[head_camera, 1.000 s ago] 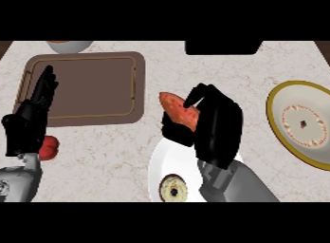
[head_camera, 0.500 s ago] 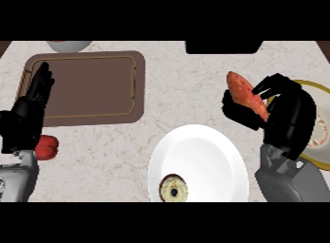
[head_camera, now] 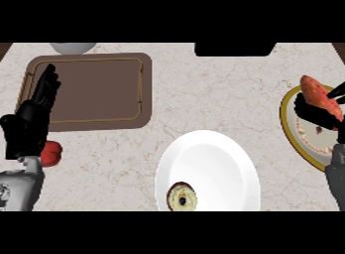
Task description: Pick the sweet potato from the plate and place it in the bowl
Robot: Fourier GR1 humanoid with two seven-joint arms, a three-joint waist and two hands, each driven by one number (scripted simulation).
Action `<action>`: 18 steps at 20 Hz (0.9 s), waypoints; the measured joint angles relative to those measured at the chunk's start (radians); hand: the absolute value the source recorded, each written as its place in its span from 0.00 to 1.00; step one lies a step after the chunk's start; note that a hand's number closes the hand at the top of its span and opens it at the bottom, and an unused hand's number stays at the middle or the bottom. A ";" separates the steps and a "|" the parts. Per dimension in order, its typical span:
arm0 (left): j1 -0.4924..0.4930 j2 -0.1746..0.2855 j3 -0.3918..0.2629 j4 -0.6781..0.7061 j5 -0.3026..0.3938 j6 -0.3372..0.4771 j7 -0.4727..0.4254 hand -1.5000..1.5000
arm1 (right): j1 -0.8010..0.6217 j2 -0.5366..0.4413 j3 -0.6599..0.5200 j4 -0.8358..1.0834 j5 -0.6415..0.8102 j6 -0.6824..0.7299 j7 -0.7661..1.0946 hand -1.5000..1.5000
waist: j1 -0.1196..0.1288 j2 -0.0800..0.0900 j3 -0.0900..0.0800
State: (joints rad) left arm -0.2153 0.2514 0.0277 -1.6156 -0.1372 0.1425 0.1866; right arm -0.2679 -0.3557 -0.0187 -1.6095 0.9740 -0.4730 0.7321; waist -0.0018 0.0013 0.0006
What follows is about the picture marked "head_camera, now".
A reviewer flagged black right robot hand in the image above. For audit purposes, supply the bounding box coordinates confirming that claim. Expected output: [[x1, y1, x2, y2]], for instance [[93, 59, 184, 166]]
[[292, 78, 345, 147]]

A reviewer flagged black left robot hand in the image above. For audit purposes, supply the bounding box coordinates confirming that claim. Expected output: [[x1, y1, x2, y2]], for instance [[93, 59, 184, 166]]
[[0, 63, 63, 161]]

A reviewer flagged orange sweet potato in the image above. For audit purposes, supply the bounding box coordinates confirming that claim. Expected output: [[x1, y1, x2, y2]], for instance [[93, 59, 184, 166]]
[[300, 74, 345, 123]]

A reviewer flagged yellow rimmed patterned plate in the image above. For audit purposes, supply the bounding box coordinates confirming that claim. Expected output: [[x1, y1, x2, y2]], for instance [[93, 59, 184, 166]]
[[279, 84, 345, 173]]

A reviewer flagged white bowl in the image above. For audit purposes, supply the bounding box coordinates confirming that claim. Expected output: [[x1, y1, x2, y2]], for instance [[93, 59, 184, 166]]
[[153, 129, 261, 212]]

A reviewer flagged pale grey round cup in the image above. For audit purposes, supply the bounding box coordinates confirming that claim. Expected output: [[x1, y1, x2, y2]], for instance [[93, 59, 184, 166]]
[[49, 43, 97, 56]]

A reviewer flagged black appliance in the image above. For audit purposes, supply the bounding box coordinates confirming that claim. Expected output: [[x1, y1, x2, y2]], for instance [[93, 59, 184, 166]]
[[193, 43, 277, 58]]

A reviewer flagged cream topped cupcake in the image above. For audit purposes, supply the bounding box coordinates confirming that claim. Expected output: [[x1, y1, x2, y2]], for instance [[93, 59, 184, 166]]
[[165, 182, 199, 212]]

